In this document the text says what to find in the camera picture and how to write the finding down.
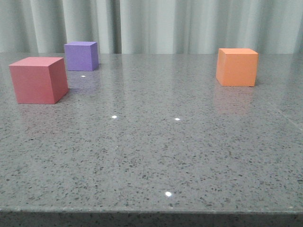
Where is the orange foam cube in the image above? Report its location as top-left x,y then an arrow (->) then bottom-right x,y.
216,48 -> 258,87

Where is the purple foam cube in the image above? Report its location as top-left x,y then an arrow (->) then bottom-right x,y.
64,42 -> 99,71

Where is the red foam cube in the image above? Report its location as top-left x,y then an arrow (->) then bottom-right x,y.
9,57 -> 68,104

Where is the pale green curtain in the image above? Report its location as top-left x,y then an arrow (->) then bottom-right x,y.
0,0 -> 303,54

